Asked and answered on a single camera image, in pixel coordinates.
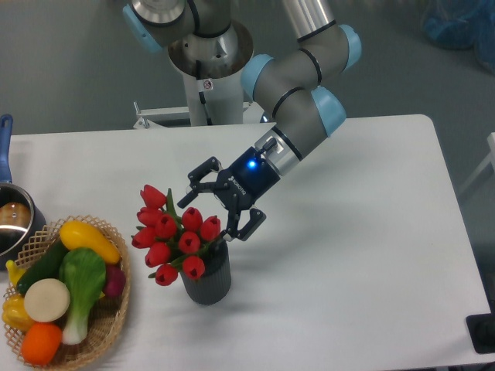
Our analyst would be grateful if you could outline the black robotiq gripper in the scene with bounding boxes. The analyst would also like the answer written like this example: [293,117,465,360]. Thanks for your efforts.
[177,147,280,241]

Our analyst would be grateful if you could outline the red tulip bouquet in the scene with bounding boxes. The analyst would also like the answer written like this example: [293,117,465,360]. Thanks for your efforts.
[131,185,220,286]

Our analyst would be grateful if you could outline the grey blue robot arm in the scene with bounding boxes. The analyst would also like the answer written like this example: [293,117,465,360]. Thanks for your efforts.
[178,1,362,241]

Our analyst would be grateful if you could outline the dark grey ribbed vase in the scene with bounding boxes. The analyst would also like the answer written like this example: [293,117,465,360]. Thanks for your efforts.
[180,240,231,305]

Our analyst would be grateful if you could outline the purple red radish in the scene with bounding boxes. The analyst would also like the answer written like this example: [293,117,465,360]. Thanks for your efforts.
[102,265,126,298]

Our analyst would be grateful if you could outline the yellow squash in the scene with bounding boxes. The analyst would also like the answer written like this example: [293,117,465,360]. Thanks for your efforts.
[59,220,121,264]

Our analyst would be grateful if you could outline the green bok choy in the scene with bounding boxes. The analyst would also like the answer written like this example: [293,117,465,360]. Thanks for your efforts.
[59,247,106,345]

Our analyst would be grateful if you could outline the woven wicker basket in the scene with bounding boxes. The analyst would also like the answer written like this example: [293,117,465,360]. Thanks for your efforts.
[1,216,131,370]

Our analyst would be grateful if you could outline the dark green cucumber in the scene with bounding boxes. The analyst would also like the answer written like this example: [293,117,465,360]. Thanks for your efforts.
[16,240,69,295]

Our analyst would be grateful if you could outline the round cream white vegetable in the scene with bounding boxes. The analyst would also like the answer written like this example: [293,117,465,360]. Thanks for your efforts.
[24,278,70,322]

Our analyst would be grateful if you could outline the yellow banana tip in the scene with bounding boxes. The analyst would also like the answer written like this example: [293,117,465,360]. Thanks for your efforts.
[5,260,26,287]

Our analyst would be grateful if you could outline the orange fruit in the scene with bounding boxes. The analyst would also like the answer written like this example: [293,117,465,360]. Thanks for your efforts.
[21,322,62,366]

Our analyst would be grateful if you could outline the yellow bell pepper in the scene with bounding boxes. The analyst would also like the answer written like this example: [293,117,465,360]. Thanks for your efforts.
[2,294,36,332]

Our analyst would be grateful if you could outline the white furniture leg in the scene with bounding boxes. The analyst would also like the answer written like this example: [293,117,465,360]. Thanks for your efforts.
[460,132,494,196]

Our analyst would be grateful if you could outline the black device at table edge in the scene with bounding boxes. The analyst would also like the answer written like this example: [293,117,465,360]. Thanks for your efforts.
[466,314,494,354]

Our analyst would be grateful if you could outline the blue plastic bag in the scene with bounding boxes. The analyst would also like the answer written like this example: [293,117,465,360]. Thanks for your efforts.
[420,1,494,73]

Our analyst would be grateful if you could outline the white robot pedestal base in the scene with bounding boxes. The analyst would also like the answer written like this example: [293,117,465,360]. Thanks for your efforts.
[122,1,254,126]

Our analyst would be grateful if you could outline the blue handled saucepan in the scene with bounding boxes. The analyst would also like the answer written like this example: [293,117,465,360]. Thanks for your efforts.
[1,114,46,271]

